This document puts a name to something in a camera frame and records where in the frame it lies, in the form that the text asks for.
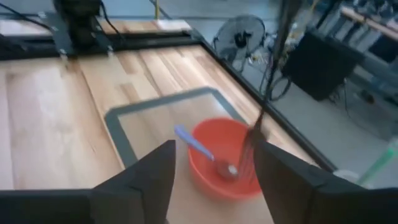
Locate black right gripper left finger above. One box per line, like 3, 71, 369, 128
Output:
90, 139, 177, 224

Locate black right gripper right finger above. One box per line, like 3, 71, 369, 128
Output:
253, 141, 371, 224

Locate spoon with lavender handle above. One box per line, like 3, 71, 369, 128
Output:
173, 124, 239, 180

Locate red plastic bowl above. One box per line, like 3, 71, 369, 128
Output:
187, 116, 265, 200

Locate clear placemat with grey border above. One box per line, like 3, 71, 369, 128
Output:
104, 86, 249, 169

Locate black box on floor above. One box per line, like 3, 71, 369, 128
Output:
280, 30, 365, 102

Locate grey floor fan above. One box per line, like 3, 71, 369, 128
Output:
212, 14, 267, 73

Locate wooden workbench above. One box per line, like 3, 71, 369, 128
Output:
340, 4, 398, 43

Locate black frame post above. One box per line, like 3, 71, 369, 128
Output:
264, 0, 304, 103

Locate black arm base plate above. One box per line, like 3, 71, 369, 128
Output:
37, 11, 114, 58

